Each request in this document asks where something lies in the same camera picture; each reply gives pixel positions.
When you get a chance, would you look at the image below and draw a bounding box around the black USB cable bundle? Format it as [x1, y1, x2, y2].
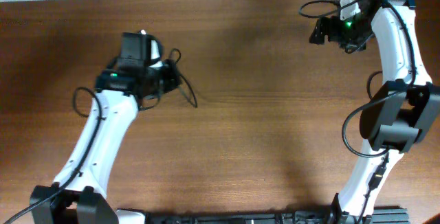
[167, 47, 199, 109]

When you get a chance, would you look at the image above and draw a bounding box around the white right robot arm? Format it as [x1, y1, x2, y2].
[294, 0, 439, 223]

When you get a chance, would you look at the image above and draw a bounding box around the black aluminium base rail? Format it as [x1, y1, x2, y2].
[116, 206, 410, 224]

